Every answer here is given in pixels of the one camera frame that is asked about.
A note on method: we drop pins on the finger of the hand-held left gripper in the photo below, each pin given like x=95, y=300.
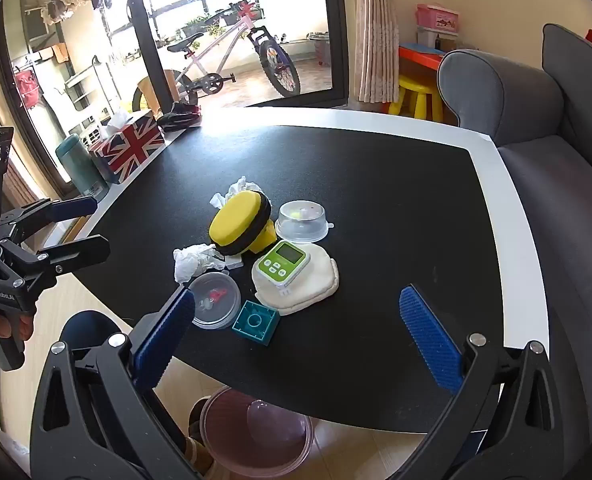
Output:
x=76, y=206
x=83, y=251

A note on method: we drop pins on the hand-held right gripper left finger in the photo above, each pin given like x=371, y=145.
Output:
x=168, y=332

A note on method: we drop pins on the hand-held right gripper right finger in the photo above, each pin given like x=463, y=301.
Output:
x=431, y=340

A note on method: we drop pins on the teal toy brick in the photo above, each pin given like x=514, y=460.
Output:
x=256, y=322

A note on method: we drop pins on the white cloth pad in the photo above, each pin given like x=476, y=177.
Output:
x=316, y=280

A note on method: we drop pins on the green and white timer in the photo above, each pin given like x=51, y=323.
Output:
x=281, y=262

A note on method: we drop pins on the yellow and black round sponge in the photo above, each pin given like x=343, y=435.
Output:
x=236, y=217

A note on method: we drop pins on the pink translucent trash bin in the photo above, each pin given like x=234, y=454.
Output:
x=256, y=435

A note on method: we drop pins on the green thermos bottle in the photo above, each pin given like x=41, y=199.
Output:
x=78, y=167

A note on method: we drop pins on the clear round flat container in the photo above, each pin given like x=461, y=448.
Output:
x=216, y=312

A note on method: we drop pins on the small red object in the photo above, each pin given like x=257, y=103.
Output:
x=218, y=295

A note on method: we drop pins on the person's left leg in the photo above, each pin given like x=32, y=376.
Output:
x=91, y=330

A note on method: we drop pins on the white plastic crate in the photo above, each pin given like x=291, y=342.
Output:
x=93, y=130

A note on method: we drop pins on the flag print tissue box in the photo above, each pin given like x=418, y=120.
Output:
x=131, y=145

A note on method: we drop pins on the person's foot in slipper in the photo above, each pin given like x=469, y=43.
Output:
x=198, y=440

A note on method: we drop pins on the white metal rack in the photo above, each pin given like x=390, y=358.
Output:
x=83, y=80

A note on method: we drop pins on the red bag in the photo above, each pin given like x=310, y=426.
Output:
x=26, y=87

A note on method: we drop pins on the yellow toy brick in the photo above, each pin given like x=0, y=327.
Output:
x=266, y=237

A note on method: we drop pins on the black fabric item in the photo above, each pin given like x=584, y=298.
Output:
x=178, y=116

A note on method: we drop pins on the clear domed plastic container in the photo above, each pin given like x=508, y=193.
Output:
x=303, y=225

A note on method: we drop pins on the small yellow-green object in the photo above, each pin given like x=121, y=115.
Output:
x=296, y=214

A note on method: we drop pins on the white bicycle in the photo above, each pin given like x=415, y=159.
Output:
x=211, y=83

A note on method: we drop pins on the grey sofa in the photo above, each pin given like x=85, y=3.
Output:
x=551, y=200

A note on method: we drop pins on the green potted plant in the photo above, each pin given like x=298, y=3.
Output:
x=193, y=27

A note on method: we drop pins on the white table with black top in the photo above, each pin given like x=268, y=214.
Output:
x=376, y=120

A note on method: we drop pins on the yellow plastic stool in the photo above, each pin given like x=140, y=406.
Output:
x=416, y=85

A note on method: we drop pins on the orange kids table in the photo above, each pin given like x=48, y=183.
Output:
x=418, y=56

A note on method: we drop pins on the clear storage box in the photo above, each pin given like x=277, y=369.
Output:
x=428, y=40

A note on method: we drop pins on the beige pleated curtain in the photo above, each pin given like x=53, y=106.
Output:
x=378, y=30

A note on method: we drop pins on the pink storage box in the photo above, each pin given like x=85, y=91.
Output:
x=436, y=17

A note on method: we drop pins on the black door frame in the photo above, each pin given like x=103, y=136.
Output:
x=336, y=35

